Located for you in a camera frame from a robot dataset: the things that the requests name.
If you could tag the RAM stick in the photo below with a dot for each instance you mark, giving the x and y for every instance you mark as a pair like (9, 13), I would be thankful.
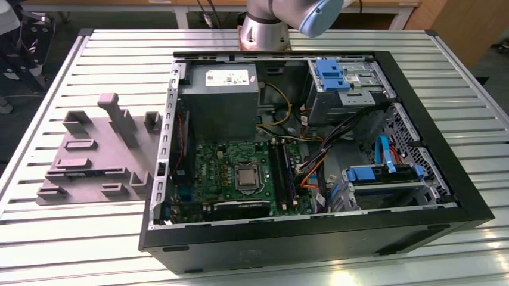
(96, 172)
(288, 172)

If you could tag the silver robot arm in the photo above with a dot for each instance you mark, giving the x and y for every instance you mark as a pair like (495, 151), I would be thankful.
(263, 32)

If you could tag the black RAM slot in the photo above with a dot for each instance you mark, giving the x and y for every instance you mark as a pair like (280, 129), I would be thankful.
(275, 172)

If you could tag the grey furniture foot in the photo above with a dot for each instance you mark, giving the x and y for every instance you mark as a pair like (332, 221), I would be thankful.
(5, 105)

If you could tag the grey parts rack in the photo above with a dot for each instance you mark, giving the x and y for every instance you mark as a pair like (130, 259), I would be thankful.
(120, 155)

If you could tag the wooden desk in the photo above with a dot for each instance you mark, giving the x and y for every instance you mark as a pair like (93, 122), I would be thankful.
(231, 3)

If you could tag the grey power supply unit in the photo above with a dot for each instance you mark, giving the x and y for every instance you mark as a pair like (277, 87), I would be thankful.
(219, 113)

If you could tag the green motherboard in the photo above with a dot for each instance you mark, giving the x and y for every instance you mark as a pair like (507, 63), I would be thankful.
(211, 155)

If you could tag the blue expansion slot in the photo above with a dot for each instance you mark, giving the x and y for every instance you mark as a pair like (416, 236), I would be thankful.
(186, 193)

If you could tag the blue VGA port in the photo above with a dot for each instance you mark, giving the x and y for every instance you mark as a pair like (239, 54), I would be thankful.
(168, 214)

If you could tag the silver CPU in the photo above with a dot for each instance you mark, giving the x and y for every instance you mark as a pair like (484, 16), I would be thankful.
(248, 178)

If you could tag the CPU socket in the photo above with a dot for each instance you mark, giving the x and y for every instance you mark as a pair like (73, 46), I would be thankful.
(237, 189)

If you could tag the blue drive bay latch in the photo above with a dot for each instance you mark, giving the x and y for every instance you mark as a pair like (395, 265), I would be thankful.
(331, 74)

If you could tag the black graphics card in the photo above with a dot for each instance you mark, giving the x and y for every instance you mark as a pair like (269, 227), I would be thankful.
(239, 210)

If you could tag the metal optical drive cage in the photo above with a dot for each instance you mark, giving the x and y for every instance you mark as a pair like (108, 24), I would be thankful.
(359, 99)

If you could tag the hard disk in blue carrier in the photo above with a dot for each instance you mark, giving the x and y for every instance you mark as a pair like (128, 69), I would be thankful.
(363, 174)

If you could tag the black PC case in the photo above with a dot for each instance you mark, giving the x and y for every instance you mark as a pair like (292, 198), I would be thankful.
(319, 244)

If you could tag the wooden cabinet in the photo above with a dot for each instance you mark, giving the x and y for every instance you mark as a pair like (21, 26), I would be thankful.
(470, 29)

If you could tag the metal disk bay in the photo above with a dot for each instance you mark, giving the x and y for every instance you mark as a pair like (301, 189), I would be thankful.
(422, 190)

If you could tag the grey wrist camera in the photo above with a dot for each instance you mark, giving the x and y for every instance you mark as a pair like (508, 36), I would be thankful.
(9, 15)

